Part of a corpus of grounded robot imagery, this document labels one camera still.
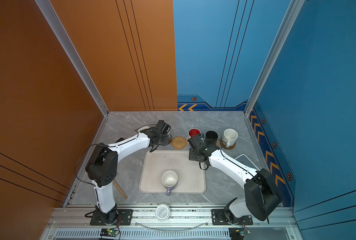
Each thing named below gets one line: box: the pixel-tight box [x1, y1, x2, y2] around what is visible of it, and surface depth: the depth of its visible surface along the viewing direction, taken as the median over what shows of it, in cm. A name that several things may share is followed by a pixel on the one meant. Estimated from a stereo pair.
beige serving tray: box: [139, 150, 206, 194], surface depth 91 cm
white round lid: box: [155, 204, 171, 222], surface depth 71 cm
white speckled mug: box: [222, 128, 238, 148], surface depth 98 cm
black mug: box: [205, 130, 219, 141], surface depth 96 cm
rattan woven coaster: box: [171, 136, 187, 150], surface depth 104 cm
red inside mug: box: [189, 129, 201, 138], surface depth 101 cm
